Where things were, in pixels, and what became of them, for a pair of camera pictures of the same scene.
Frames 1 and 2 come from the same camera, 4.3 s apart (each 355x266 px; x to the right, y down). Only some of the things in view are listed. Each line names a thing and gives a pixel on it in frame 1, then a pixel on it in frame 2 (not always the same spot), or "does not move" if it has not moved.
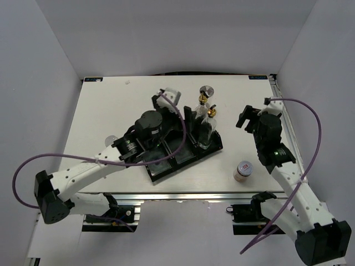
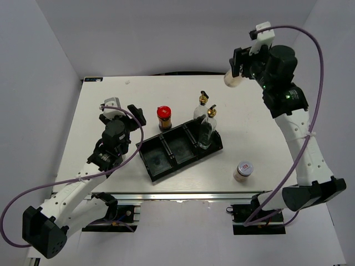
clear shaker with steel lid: [208, 90] -> [233, 82]
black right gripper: [249, 113] -> [237, 60]
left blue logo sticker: [92, 79] does not move
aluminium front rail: [197, 197] does not move
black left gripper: [179, 124] -> [137, 114]
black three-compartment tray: [188, 152] does not move
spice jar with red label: [244, 169] does not move
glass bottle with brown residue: [202, 109] does not move
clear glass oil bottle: [208, 126] does not move
